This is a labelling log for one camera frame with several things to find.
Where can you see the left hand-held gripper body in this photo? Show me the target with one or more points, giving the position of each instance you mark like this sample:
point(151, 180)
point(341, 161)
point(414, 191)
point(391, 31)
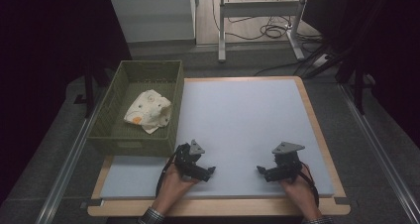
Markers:
point(186, 159)

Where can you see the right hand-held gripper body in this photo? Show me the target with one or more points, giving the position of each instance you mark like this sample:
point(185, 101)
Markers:
point(286, 164)

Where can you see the green woven basket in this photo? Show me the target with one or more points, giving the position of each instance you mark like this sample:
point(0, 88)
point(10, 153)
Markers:
point(138, 141)

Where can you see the cream patterned cloth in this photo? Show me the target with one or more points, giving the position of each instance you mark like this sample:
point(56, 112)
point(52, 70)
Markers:
point(148, 110)

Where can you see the person's right hand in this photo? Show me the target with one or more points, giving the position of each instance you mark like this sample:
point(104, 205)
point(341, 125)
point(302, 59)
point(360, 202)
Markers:
point(300, 192)

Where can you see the person's left hand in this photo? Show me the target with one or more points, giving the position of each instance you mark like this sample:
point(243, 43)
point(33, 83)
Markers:
point(173, 189)

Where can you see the light grey table mat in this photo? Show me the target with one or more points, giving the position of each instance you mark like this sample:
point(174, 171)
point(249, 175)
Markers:
point(244, 118)

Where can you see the black stand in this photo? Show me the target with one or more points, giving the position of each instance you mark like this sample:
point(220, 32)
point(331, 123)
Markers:
point(359, 88)
point(88, 91)

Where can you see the white power strip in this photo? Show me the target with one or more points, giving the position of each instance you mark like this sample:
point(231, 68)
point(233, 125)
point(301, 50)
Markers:
point(320, 60)

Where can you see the white cabinet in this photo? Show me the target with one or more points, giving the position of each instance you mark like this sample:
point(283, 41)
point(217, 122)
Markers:
point(152, 16)

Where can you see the metal floor rail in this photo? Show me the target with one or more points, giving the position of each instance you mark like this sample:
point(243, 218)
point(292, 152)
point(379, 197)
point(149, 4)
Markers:
point(66, 171)
point(379, 151)

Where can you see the white desk frame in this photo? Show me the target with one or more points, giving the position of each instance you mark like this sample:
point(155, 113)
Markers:
point(257, 9)

